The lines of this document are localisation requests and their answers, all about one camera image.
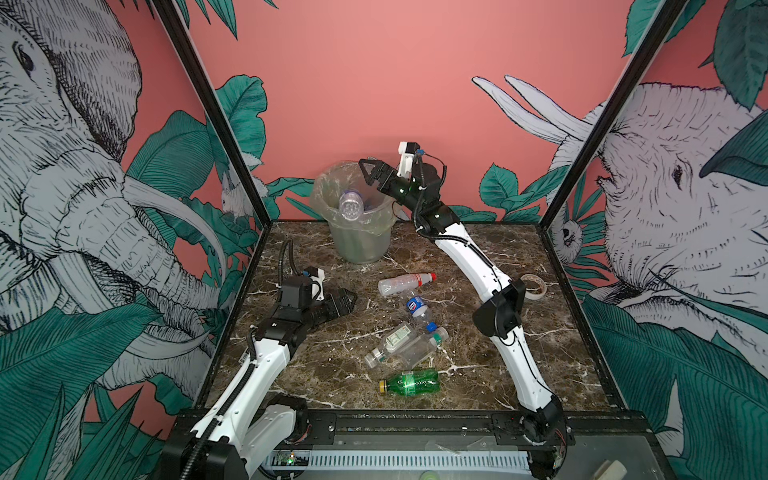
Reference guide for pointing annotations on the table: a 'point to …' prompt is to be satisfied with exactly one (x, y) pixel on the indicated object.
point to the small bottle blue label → (417, 306)
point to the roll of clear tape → (531, 295)
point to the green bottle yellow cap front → (413, 383)
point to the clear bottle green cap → (422, 347)
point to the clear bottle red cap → (400, 284)
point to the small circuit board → (287, 458)
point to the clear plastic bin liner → (379, 210)
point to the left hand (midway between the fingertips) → (346, 295)
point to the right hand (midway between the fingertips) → (362, 160)
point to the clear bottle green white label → (395, 345)
